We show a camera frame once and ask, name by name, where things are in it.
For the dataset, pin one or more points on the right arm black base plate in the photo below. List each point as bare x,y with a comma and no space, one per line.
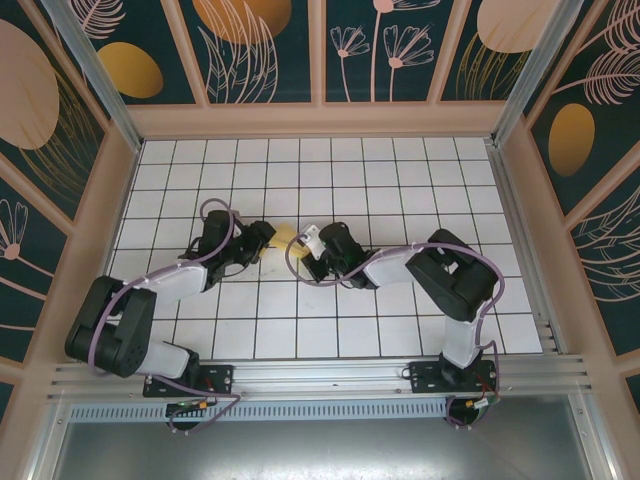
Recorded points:
425,380

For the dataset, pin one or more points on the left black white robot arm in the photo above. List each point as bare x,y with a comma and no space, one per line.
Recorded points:
120,325

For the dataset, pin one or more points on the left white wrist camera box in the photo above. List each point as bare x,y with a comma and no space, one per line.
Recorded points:
238,232

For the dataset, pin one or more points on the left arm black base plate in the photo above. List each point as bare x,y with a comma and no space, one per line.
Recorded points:
220,380

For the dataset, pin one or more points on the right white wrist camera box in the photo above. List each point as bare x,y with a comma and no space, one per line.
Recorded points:
314,241

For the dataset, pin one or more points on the small circuit board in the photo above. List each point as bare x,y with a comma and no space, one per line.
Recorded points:
187,407
482,404

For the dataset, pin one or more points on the grey metal sheet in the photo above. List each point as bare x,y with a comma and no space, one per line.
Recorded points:
320,450

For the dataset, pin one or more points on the aluminium frame post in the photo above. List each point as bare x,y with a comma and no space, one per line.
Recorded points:
97,75
530,75

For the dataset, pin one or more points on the left small circuit board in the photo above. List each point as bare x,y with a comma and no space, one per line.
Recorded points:
187,407

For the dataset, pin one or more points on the yellow cloth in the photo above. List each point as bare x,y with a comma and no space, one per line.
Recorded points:
282,236

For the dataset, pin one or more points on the right small circuit board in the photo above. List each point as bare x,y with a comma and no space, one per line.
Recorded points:
482,404

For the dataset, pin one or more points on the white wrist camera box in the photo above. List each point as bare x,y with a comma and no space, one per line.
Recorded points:
314,241
238,232

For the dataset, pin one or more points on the aluminium side rail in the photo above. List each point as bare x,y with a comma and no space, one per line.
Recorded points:
510,200

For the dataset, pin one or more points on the long aluminium mounting rail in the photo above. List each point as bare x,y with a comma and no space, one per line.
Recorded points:
320,375

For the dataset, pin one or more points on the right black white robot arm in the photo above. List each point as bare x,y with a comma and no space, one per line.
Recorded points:
450,280

